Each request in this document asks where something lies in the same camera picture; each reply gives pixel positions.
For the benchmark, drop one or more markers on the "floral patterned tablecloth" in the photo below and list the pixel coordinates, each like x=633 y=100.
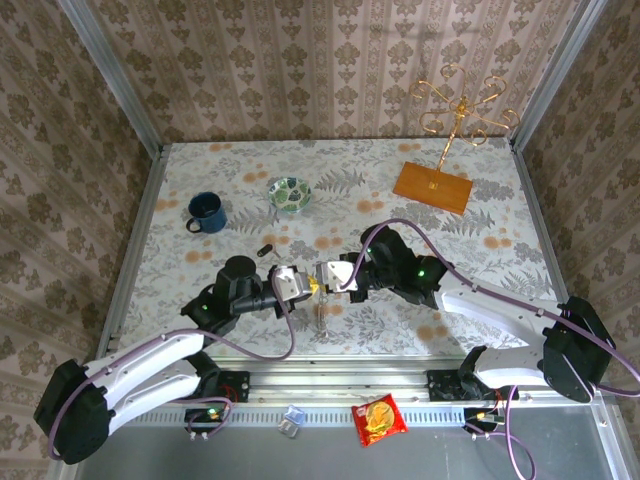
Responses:
x=350 y=165

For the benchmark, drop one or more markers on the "red snack packet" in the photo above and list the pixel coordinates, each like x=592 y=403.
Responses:
x=380 y=420

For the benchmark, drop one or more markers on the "leaf pattern ceramic bowl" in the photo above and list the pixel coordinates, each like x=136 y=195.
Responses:
x=290 y=195

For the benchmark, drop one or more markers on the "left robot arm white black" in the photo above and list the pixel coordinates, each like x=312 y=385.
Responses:
x=150 y=352

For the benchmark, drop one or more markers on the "aluminium frame post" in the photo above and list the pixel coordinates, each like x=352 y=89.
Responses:
x=115 y=75
x=556 y=75

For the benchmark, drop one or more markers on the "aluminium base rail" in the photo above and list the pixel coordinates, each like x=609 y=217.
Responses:
x=340 y=382

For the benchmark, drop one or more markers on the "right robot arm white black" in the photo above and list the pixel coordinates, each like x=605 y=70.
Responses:
x=495 y=310

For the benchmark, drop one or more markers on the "dark blue enamel mug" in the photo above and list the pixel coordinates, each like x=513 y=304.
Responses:
x=210 y=217

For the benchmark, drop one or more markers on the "key with black tag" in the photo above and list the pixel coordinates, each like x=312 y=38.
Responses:
x=265 y=250

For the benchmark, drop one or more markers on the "grey metal shelf plate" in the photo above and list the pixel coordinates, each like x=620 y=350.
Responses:
x=250 y=460

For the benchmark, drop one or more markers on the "small circuit board with LED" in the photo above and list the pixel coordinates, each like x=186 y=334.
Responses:
x=205 y=415
x=480 y=416

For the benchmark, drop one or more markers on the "aluminium table side rail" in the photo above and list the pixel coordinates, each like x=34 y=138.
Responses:
x=134 y=250
x=541 y=225

